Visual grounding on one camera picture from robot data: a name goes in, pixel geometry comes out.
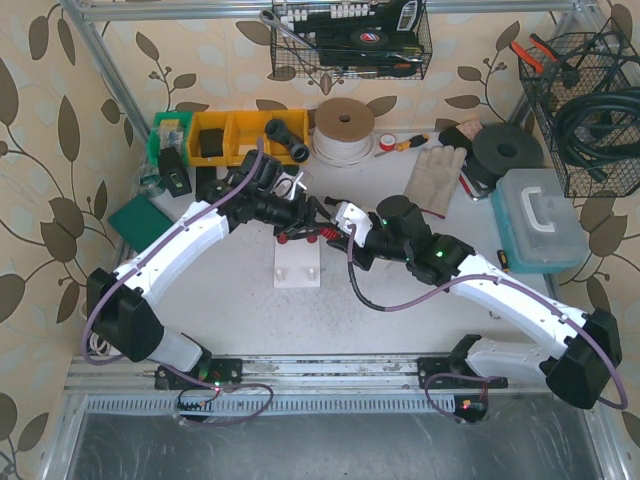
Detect green small bin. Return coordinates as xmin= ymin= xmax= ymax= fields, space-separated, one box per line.
xmin=147 ymin=112 xmax=193 ymax=166

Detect right wire basket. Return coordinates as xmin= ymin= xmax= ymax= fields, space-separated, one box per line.
xmin=518 ymin=30 xmax=639 ymax=198

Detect clear teal storage box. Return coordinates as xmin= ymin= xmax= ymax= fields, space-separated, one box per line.
xmin=490 ymin=169 xmax=589 ymax=274

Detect black coiled hose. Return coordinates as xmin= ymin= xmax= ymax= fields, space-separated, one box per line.
xmin=553 ymin=87 xmax=640 ymax=171

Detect yellow triple bin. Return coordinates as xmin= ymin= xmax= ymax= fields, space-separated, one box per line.
xmin=186 ymin=109 xmax=310 ymax=167

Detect wall wire basket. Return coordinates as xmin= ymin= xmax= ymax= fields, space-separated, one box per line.
xmin=259 ymin=1 xmax=432 ymax=85

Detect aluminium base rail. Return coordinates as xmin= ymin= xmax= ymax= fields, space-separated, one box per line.
xmin=63 ymin=355 xmax=550 ymax=419

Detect black orange screwdriver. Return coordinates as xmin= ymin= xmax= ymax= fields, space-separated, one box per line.
xmin=324 ymin=196 xmax=343 ymax=207

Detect orange handled pliers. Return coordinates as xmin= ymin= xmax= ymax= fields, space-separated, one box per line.
xmin=509 ymin=33 xmax=559 ymax=75

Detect black sanding block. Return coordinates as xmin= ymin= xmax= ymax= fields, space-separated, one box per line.
xmin=438 ymin=126 xmax=473 ymax=158

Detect yellow black screwdriver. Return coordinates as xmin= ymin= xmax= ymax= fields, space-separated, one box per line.
xmin=374 ymin=134 xmax=429 ymax=158

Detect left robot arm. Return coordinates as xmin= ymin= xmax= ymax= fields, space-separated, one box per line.
xmin=81 ymin=145 xmax=330 ymax=388

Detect black battery charger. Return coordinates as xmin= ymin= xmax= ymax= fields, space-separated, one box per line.
xmin=158 ymin=147 xmax=192 ymax=198

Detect red white tape roll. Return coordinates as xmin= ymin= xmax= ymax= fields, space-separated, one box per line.
xmin=379 ymin=133 xmax=396 ymax=152

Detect red handled hex key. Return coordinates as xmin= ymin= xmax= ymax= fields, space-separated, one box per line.
xmin=459 ymin=170 xmax=492 ymax=202

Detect white peg base plate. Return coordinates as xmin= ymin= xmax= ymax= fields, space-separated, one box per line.
xmin=273 ymin=239 xmax=321 ymax=289

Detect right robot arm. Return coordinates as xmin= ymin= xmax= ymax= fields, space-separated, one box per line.
xmin=326 ymin=195 xmax=629 ymax=410

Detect beige work glove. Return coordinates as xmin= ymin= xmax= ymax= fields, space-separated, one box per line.
xmin=404 ymin=146 xmax=467 ymax=218

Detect black pipe fitting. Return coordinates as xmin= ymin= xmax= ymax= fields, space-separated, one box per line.
xmin=264 ymin=119 xmax=310 ymax=164

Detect black cable spool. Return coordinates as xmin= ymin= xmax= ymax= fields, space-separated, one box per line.
xmin=466 ymin=124 xmax=544 ymax=187

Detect white cable spool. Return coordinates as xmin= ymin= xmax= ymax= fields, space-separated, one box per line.
xmin=312 ymin=98 xmax=375 ymax=168

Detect black box in bin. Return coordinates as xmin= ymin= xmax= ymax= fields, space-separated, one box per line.
xmin=198 ymin=128 xmax=224 ymax=158

